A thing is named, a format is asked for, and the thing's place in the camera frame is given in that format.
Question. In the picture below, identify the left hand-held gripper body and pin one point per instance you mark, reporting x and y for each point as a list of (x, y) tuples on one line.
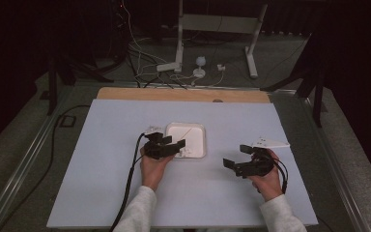
[(156, 150)]

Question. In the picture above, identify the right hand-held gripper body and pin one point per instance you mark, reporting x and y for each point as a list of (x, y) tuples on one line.
[(257, 167)]

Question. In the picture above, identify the square white tray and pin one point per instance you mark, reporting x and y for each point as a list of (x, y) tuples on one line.
[(195, 141)]

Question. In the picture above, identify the person's left hand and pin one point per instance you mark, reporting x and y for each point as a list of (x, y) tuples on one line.
[(153, 170)]

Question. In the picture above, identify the person's right hand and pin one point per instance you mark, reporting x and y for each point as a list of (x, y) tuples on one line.
[(267, 187)]

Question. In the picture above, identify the pale blue board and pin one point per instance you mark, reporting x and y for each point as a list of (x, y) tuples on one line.
[(109, 129)]

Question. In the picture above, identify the white power strip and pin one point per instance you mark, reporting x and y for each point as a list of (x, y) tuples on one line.
[(168, 66)]

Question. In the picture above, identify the white plug adapter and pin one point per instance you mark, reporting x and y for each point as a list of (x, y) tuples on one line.
[(221, 67)]

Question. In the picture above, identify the small round white lamp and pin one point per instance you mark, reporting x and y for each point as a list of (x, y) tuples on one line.
[(200, 61)]

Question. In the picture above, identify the black stand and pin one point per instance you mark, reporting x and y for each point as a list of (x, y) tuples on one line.
[(318, 96), (52, 83)]

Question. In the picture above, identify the black square floor plate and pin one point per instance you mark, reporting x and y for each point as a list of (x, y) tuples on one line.
[(60, 121)]

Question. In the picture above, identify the white metal stand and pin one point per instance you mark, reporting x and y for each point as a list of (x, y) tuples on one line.
[(212, 23)]

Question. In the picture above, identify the aluminium frame rail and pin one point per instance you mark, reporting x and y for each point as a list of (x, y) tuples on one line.
[(331, 161), (29, 154)]

